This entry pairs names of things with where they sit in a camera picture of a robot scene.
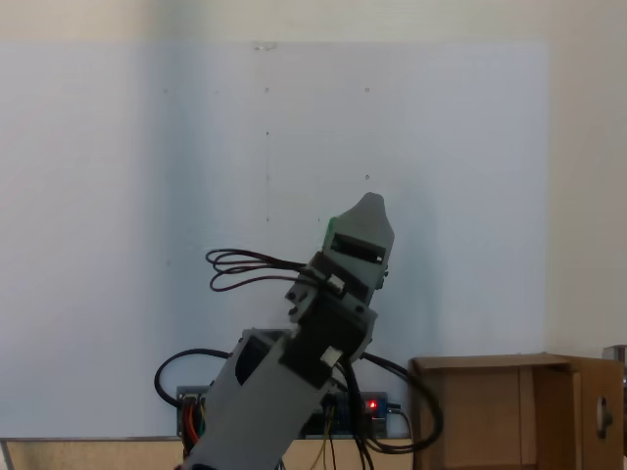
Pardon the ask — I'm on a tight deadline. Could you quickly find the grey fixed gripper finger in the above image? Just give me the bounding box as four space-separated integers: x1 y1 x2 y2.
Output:
333 192 396 241

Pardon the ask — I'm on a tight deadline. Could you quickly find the blue power circuit board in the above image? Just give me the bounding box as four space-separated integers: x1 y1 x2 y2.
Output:
313 390 403 438

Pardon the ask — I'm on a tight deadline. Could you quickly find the brown cardboard box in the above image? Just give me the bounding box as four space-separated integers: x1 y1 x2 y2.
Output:
410 352 626 470

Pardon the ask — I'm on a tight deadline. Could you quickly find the servo driver circuit board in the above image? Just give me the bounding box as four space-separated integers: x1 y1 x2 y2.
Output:
176 385 217 438

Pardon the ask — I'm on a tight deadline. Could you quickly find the thin black servo cable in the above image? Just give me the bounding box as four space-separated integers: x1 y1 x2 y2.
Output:
342 352 445 456
205 248 320 296

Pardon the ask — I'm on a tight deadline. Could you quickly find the dark board cable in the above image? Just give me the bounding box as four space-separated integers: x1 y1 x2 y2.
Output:
390 404 413 441

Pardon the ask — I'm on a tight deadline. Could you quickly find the thin yellow wire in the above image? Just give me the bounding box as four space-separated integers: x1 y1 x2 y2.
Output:
316 404 335 470

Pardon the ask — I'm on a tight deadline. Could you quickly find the thick black power cable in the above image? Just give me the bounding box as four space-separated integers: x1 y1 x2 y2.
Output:
154 348 232 408

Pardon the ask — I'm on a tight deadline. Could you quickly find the orange jumper wire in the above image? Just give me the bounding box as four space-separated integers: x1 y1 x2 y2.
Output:
182 403 198 443

